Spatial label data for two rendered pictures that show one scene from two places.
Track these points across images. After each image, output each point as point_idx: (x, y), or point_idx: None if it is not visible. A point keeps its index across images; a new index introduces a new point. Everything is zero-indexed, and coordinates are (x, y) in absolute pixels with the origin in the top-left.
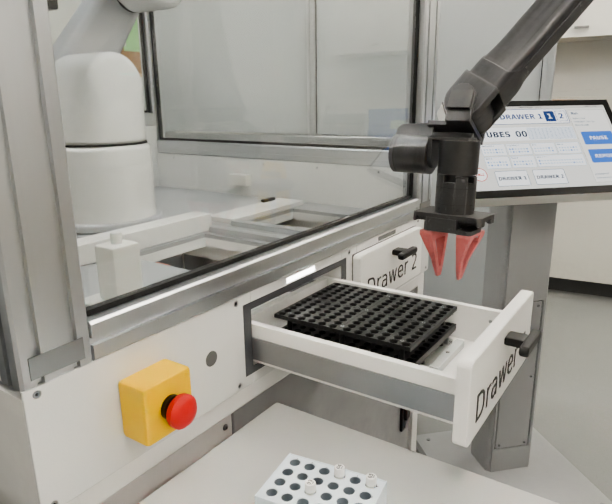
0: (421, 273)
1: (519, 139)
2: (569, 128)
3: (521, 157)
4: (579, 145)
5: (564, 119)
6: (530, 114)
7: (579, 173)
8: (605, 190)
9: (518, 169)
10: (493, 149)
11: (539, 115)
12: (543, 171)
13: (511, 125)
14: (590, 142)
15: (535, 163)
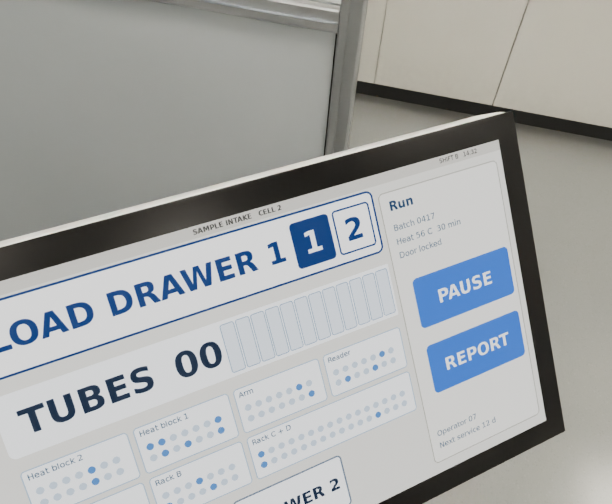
0: None
1: (190, 388)
2: (377, 277)
3: (195, 466)
4: (402, 339)
5: (364, 241)
6: (239, 254)
7: (389, 451)
8: (457, 481)
9: None
10: (80, 473)
11: (274, 249)
12: (272, 492)
13: (159, 331)
14: (438, 315)
15: (246, 471)
